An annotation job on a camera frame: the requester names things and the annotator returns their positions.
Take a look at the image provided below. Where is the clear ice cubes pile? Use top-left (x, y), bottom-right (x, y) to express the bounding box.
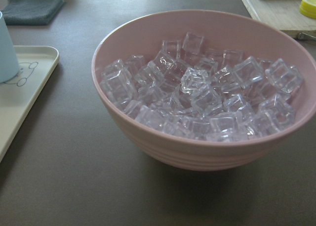
top-left (97, 33), bottom-right (304, 142)

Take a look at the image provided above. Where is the half lemon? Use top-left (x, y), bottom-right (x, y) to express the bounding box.
top-left (299, 0), bottom-right (316, 19)

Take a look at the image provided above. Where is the grey folded cloth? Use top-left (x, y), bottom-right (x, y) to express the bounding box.
top-left (1, 0), bottom-right (64, 26)

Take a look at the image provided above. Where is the pink bowl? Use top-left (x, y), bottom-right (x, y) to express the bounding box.
top-left (91, 10), bottom-right (316, 171)

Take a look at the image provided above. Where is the light blue cup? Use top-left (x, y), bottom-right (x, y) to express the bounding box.
top-left (0, 12), bottom-right (19, 83)

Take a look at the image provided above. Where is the cream serving tray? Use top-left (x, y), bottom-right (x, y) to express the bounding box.
top-left (0, 45), bottom-right (59, 159)

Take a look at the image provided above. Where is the bamboo cutting board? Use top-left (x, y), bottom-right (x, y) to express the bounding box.
top-left (241, 0), bottom-right (316, 38)

